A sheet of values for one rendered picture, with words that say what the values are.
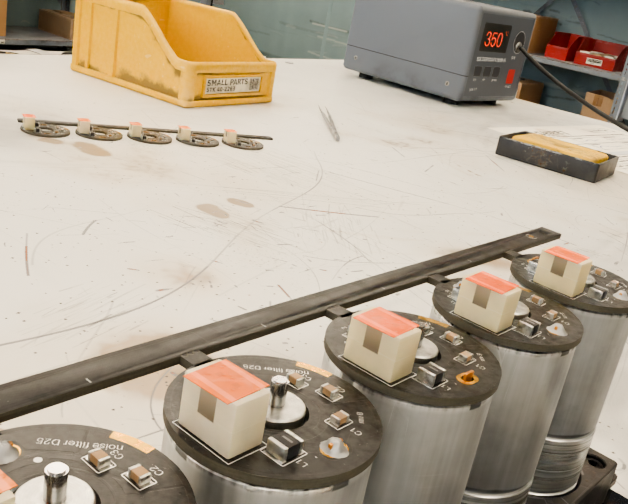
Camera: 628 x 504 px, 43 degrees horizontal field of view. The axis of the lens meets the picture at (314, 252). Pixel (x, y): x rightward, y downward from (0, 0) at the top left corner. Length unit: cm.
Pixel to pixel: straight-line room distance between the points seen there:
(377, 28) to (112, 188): 52
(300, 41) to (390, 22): 517
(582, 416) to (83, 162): 29
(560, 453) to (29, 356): 14
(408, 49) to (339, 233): 49
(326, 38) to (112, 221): 555
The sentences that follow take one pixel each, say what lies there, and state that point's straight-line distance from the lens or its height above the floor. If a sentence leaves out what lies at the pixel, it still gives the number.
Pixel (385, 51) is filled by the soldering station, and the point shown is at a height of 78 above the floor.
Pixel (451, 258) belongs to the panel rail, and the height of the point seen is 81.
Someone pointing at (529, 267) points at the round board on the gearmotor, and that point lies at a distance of 16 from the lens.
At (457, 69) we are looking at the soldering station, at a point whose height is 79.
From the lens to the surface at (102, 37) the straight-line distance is 61.
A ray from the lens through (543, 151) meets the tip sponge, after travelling 59.
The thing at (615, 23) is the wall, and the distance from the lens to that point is 498.
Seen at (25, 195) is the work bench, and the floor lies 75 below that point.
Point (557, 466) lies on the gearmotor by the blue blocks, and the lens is 17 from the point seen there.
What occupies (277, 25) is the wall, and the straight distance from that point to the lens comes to 613.
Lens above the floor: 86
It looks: 20 degrees down
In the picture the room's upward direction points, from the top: 11 degrees clockwise
